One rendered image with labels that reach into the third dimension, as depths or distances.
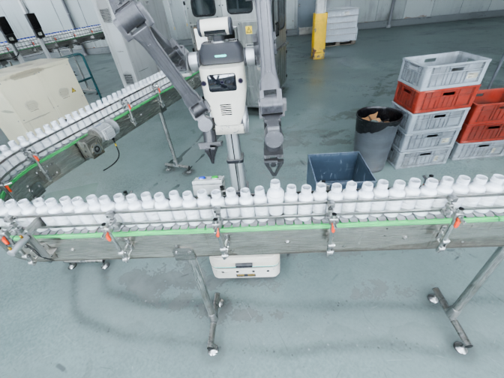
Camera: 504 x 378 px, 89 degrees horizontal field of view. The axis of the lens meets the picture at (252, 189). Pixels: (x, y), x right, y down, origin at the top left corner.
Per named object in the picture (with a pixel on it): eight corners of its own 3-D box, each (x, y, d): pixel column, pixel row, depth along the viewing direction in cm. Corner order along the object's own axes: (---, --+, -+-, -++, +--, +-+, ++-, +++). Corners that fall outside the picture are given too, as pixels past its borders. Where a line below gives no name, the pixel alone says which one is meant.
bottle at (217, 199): (231, 221, 113) (226, 192, 103) (219, 227, 110) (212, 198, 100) (224, 214, 117) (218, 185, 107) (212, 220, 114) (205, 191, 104)
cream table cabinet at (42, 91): (76, 127, 487) (40, 58, 415) (101, 129, 468) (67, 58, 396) (19, 157, 407) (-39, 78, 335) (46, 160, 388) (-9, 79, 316)
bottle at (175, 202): (175, 226, 113) (163, 198, 103) (177, 217, 118) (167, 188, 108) (188, 225, 113) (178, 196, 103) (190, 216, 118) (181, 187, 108)
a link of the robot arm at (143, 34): (139, -2, 83) (112, 19, 85) (139, 1, 79) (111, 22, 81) (211, 103, 114) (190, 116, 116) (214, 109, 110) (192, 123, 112)
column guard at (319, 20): (311, 59, 746) (313, 13, 678) (309, 56, 777) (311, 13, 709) (325, 58, 743) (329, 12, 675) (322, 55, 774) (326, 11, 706)
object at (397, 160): (394, 169, 298) (400, 153, 285) (378, 152, 330) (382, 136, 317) (447, 163, 299) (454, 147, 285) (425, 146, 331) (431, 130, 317)
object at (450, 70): (419, 91, 243) (427, 67, 230) (396, 79, 276) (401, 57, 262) (481, 84, 245) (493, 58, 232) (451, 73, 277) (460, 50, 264)
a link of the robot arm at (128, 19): (121, -29, 80) (96, -9, 81) (142, 9, 80) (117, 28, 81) (178, 44, 124) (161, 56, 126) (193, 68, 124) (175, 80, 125)
